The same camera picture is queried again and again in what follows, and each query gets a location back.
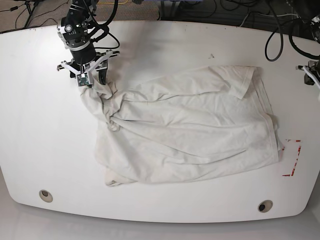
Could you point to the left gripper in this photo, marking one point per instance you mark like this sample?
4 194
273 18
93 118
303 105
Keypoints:
311 73

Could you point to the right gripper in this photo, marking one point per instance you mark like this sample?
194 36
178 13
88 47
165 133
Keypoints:
87 61

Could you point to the white t-shirt with print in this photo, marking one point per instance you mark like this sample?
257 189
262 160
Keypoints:
195 125

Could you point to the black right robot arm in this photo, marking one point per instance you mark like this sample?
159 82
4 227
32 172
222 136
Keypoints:
90 43

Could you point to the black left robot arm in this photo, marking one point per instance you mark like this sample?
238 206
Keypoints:
308 12

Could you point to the red tape marking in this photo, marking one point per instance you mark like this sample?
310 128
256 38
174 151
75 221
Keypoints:
290 153

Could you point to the black tripod stand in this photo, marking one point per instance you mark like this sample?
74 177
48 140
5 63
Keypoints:
31 6

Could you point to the left table grommet hole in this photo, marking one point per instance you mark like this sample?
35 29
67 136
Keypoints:
45 196

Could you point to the table grommet hole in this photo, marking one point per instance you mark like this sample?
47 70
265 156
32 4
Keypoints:
45 196
265 206

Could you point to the right table grommet hole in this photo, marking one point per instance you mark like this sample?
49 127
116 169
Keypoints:
265 206

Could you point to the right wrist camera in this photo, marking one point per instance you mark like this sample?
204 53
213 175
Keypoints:
83 79

